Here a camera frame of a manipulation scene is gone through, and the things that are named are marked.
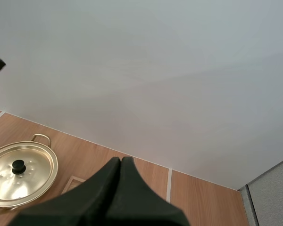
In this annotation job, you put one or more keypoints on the gold lid with black knob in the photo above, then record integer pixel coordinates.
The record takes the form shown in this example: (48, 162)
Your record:
(37, 179)

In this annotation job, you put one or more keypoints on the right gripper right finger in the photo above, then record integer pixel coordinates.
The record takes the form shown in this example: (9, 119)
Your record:
(136, 204)

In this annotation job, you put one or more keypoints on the grey partition panel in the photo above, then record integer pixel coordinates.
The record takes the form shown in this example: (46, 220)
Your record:
(271, 195)

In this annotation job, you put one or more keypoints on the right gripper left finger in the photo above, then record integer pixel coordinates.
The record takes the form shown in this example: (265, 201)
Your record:
(85, 202)

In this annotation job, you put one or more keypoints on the shallow wooden tray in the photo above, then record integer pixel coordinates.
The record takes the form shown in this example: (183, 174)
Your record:
(73, 182)

